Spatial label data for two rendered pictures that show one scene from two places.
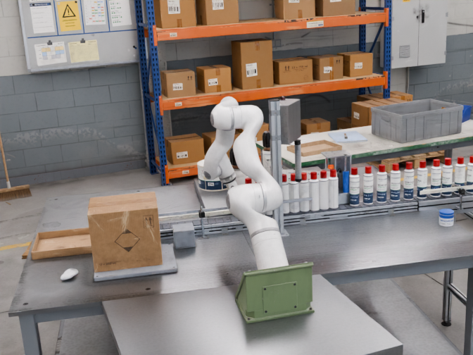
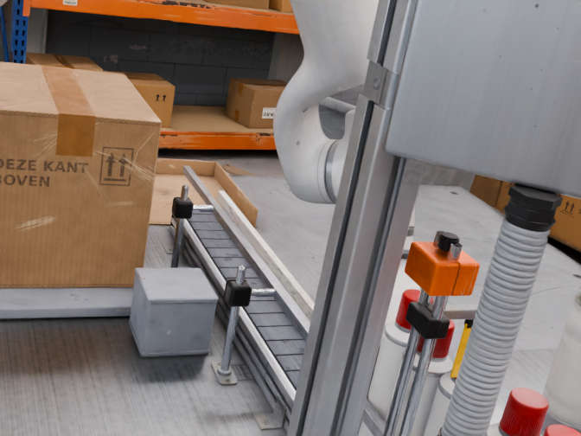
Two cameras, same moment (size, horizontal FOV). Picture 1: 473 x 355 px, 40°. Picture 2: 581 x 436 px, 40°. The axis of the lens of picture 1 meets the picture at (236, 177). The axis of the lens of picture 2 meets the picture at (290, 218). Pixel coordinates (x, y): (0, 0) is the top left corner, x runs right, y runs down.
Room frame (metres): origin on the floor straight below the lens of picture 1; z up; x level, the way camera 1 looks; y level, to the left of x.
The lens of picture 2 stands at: (2.81, -0.74, 1.42)
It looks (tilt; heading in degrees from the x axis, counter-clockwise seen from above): 20 degrees down; 74
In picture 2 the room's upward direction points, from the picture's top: 11 degrees clockwise
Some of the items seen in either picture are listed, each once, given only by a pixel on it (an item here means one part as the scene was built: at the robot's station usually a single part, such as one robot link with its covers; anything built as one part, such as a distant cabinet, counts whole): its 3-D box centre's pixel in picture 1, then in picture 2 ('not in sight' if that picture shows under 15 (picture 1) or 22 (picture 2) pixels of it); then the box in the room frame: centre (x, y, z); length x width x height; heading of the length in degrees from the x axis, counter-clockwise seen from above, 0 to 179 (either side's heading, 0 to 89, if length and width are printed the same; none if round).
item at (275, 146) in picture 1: (276, 168); (358, 275); (3.03, -0.19, 1.16); 0.04 x 0.04 x 0.67; 9
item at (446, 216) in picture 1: (446, 217); not in sight; (3.04, -1.03, 0.87); 0.07 x 0.07 x 0.07
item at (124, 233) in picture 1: (125, 230); (58, 170); (2.78, 0.51, 0.99); 0.30 x 0.24 x 0.27; 99
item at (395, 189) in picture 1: (395, 182); not in sight; (3.28, -0.83, 0.98); 0.05 x 0.05 x 0.20
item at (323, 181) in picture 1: (323, 190); not in sight; (3.22, -0.45, 0.98); 0.05 x 0.05 x 0.20
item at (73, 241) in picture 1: (66, 242); (176, 189); (3.01, 0.86, 0.85); 0.30 x 0.26 x 0.04; 99
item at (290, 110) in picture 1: (284, 121); (543, 32); (3.10, -0.25, 1.38); 0.17 x 0.10 x 0.19; 154
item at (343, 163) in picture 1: (336, 177); not in sight; (3.33, -0.53, 1.01); 0.14 x 0.13 x 0.26; 99
